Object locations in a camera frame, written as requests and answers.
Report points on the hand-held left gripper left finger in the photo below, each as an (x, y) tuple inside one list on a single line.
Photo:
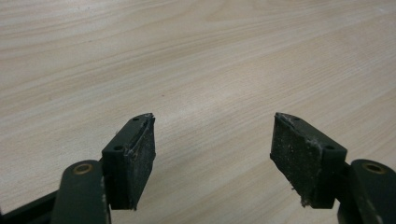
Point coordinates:
[(129, 161)]

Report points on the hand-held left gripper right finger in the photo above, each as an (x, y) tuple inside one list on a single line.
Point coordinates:
[(306, 161)]

